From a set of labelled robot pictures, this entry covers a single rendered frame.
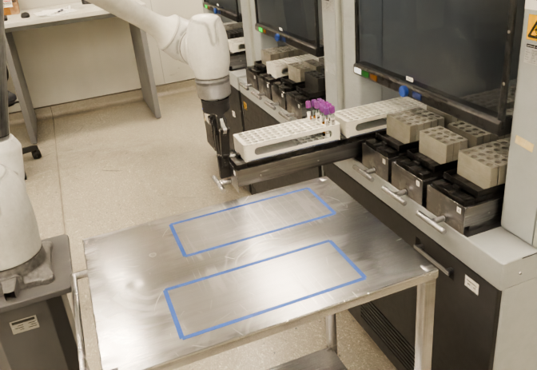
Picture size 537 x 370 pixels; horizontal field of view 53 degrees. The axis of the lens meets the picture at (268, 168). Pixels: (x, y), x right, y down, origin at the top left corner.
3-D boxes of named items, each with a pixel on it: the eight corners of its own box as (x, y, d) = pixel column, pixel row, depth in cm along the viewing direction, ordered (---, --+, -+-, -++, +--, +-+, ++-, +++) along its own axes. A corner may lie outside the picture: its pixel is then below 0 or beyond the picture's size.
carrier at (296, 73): (305, 84, 209) (304, 69, 206) (300, 85, 208) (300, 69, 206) (292, 77, 219) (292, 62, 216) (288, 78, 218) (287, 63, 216)
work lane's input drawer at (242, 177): (417, 127, 182) (418, 101, 178) (444, 141, 170) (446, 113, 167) (210, 178, 160) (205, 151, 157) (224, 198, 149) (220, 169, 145)
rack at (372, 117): (412, 112, 177) (413, 93, 174) (431, 121, 168) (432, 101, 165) (331, 131, 168) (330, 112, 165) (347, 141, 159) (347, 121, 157)
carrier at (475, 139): (482, 157, 138) (483, 136, 136) (475, 159, 138) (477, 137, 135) (452, 142, 148) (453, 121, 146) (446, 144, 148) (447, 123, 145)
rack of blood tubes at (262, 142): (325, 132, 167) (324, 113, 165) (341, 143, 159) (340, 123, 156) (234, 153, 158) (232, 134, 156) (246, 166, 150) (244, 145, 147)
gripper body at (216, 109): (232, 97, 142) (236, 130, 145) (223, 89, 149) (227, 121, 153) (205, 103, 139) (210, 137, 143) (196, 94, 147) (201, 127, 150)
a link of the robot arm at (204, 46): (239, 75, 139) (218, 65, 150) (232, 13, 133) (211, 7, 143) (200, 83, 135) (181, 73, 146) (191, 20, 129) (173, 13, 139)
